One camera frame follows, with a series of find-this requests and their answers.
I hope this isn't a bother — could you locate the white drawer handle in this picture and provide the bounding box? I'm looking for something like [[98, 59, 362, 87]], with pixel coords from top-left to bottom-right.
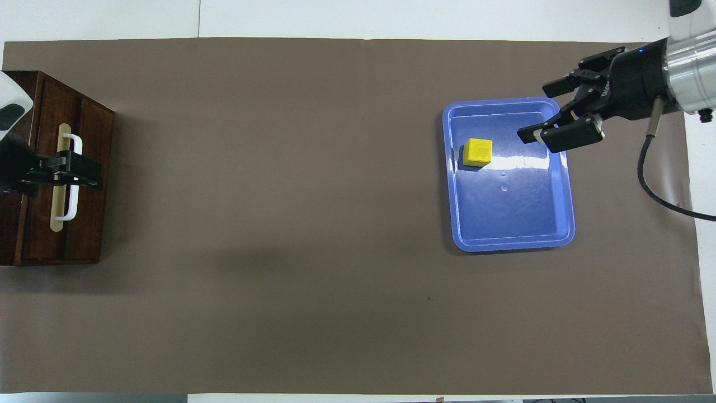
[[53, 133, 83, 222]]

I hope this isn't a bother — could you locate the brown table mat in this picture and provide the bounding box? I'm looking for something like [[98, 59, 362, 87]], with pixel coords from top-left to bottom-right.
[[0, 37, 711, 395]]

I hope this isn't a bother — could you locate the blue plastic tray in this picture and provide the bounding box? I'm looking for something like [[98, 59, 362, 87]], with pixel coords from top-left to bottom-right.
[[442, 96, 577, 252]]

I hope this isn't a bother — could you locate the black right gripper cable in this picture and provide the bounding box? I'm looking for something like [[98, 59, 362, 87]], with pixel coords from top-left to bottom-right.
[[638, 95, 716, 222]]

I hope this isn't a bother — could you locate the yellow cube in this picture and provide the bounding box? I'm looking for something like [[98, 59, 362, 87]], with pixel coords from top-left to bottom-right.
[[462, 138, 494, 168]]

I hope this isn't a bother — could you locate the dark wooden drawer cabinet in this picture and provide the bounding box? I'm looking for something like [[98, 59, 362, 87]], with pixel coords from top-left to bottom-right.
[[0, 70, 115, 266]]

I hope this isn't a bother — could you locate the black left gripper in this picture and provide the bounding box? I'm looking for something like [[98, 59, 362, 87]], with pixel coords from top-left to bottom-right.
[[0, 137, 103, 196]]

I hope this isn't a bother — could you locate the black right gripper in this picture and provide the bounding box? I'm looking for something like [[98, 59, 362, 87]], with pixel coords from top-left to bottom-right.
[[516, 39, 677, 154]]

